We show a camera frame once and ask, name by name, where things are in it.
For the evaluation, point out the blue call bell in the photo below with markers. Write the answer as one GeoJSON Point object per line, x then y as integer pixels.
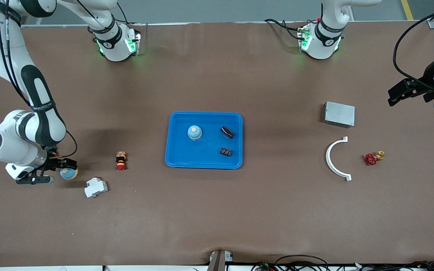
{"type": "Point", "coordinates": [194, 132]}
{"type": "Point", "coordinates": [68, 174]}

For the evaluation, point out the large brown electrolytic capacitor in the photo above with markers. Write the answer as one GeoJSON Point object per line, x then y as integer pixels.
{"type": "Point", "coordinates": [227, 132]}

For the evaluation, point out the blue plastic tray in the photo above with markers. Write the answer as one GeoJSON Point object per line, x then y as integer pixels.
{"type": "Point", "coordinates": [202, 156]}

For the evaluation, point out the white circuit breaker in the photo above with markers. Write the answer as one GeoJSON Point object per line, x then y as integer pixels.
{"type": "Point", "coordinates": [95, 187]}

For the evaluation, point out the grey metal power supply box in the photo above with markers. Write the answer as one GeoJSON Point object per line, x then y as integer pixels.
{"type": "Point", "coordinates": [339, 114]}

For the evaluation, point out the orange black push button switch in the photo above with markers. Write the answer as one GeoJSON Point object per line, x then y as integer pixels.
{"type": "Point", "coordinates": [121, 160]}

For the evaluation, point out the white curved plastic bracket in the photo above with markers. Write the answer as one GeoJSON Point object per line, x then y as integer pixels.
{"type": "Point", "coordinates": [328, 160]}

